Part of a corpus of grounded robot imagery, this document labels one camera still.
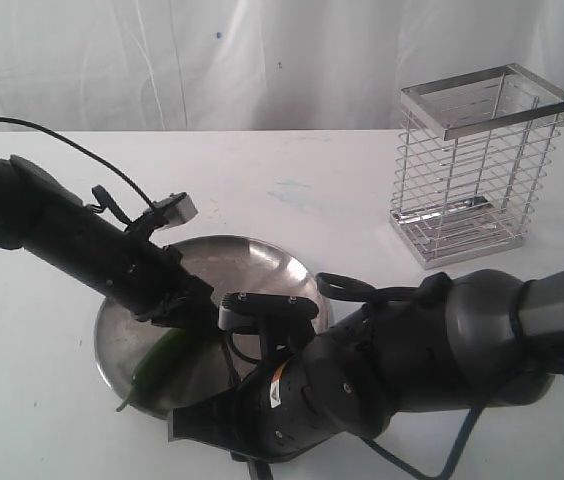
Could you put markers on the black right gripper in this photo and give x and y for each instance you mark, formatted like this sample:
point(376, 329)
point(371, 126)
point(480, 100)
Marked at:
point(280, 414)

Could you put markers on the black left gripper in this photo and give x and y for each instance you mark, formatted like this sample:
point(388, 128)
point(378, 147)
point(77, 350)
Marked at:
point(160, 290)

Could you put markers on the black handled knife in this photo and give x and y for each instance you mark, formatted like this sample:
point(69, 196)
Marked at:
point(257, 469)

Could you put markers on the green cucumber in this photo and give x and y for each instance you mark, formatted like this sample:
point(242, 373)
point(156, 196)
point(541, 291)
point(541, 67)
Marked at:
point(155, 365)

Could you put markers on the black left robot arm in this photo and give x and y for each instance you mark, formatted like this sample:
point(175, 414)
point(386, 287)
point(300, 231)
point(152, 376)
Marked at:
point(39, 215)

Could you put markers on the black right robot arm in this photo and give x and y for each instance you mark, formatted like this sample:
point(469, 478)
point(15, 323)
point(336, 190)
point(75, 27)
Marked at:
point(486, 339)

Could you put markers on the round steel plate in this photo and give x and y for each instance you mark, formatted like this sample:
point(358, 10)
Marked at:
point(228, 264)

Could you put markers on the white backdrop curtain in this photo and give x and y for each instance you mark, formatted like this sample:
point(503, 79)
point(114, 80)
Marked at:
point(247, 65)

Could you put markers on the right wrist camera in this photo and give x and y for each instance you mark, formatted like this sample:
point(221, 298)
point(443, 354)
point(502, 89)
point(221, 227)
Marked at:
point(277, 320)

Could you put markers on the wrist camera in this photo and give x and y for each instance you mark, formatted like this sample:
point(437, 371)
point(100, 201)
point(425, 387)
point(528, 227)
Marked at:
point(175, 210)
point(277, 320)

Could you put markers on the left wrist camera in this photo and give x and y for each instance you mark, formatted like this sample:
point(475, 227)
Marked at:
point(175, 210)

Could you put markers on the chrome wire utensil holder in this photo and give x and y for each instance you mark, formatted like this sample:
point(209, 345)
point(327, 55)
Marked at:
point(471, 158)

